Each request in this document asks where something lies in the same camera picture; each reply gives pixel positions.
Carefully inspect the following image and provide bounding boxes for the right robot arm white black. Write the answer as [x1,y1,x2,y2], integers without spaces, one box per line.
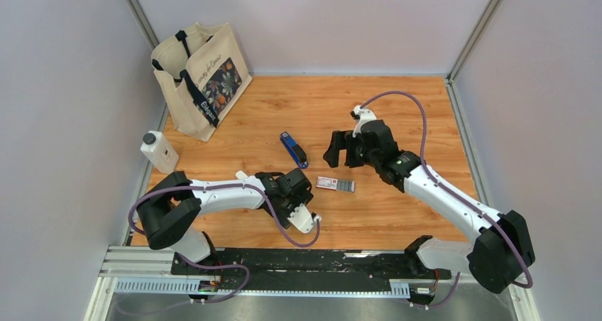
[323,119,535,294]

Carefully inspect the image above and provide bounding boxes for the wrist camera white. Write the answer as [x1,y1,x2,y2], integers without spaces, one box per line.
[287,204,322,234]
[350,105,377,138]

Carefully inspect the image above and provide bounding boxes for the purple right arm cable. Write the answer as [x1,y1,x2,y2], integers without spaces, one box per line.
[357,90,535,309]

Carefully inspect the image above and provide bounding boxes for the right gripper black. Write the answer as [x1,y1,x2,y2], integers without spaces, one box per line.
[323,130,380,169]

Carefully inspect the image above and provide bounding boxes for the blue stapler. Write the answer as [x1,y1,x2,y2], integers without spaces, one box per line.
[280,131,309,169]

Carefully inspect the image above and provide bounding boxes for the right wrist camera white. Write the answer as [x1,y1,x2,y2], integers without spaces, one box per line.
[350,105,377,138]

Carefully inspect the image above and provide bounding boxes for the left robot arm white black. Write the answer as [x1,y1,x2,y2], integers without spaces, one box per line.
[128,168,322,275]

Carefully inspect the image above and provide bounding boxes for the white bottle black cap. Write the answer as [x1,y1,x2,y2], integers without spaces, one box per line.
[140,131,179,174]

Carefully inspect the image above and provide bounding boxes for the beige canvas tote bag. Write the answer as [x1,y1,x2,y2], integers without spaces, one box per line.
[151,23,252,142]

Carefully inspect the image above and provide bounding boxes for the red white staple box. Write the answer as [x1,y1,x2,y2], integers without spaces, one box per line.
[316,176,356,192]

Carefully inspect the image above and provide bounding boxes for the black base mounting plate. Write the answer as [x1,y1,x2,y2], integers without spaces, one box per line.
[170,248,452,304]

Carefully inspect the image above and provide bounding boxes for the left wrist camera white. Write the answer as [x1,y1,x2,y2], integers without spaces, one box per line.
[287,204,322,234]

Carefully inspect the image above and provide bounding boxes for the white stapler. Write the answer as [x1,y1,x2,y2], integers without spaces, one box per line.
[235,170,248,180]

